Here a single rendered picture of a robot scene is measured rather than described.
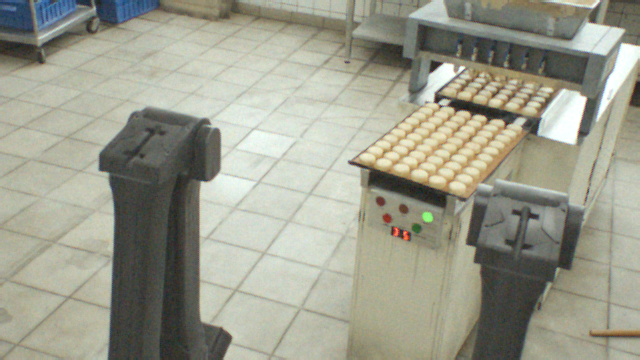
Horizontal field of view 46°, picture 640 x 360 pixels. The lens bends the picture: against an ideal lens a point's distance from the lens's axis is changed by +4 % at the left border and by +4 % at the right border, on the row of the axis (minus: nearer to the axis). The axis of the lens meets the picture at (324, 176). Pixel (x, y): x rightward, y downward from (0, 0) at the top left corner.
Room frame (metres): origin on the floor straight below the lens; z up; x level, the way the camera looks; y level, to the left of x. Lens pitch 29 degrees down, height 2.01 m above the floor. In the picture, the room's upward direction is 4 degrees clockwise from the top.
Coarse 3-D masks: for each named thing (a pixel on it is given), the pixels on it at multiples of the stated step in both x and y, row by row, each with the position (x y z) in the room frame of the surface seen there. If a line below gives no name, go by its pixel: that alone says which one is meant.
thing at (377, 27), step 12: (372, 0) 5.99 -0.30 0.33; (348, 12) 5.42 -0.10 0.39; (372, 12) 5.99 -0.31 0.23; (600, 12) 4.90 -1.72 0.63; (348, 24) 5.42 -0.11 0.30; (372, 24) 5.69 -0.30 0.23; (384, 24) 5.71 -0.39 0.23; (396, 24) 5.72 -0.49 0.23; (600, 24) 4.89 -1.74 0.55; (348, 36) 5.42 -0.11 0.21; (360, 36) 5.42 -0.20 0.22; (372, 36) 5.40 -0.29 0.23; (384, 36) 5.42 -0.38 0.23; (396, 36) 5.43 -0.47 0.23; (348, 48) 5.42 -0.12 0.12; (348, 60) 5.43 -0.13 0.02
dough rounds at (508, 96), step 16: (464, 80) 2.82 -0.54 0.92; (480, 80) 2.82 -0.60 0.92; (496, 80) 2.83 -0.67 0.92; (512, 80) 2.89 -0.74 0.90; (464, 96) 2.65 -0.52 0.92; (480, 96) 2.66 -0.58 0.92; (496, 96) 2.67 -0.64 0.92; (512, 96) 2.72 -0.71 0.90; (528, 96) 2.69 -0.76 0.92; (544, 96) 2.69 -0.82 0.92; (528, 112) 2.53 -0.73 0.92
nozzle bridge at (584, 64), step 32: (416, 32) 2.76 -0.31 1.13; (448, 32) 2.79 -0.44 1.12; (480, 32) 2.64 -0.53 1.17; (512, 32) 2.64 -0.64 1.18; (608, 32) 2.69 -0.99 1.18; (416, 64) 2.86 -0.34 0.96; (480, 64) 2.67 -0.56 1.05; (512, 64) 2.66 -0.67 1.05; (576, 64) 2.56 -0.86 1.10; (608, 64) 2.55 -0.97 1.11
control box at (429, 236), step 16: (384, 192) 2.02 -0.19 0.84; (384, 208) 2.00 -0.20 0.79; (416, 208) 1.95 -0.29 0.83; (432, 208) 1.94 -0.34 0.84; (368, 224) 2.03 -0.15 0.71; (384, 224) 2.00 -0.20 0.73; (400, 224) 1.97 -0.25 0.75; (432, 224) 1.93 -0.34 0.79; (416, 240) 1.95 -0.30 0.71; (432, 240) 1.92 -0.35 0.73
